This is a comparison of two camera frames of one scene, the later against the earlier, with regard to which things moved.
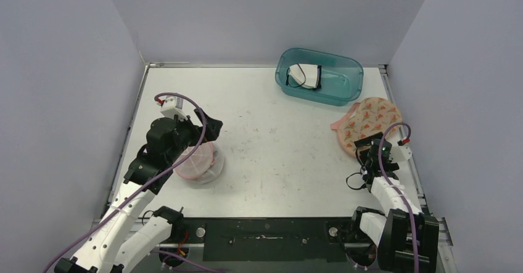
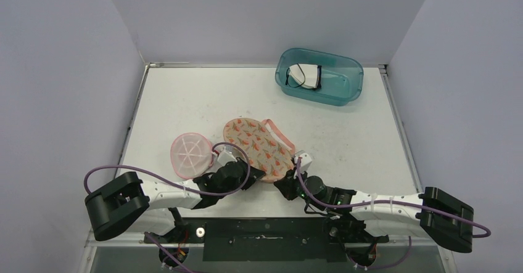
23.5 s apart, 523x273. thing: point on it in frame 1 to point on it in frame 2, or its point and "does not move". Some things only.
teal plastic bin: (342, 76) does not move
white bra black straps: (304, 75) does not move
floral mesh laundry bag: (370, 116) to (265, 151)
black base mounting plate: (271, 239) does not move
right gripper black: (368, 148) to (288, 185)
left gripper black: (196, 129) to (255, 174)
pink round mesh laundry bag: (205, 166) does not move
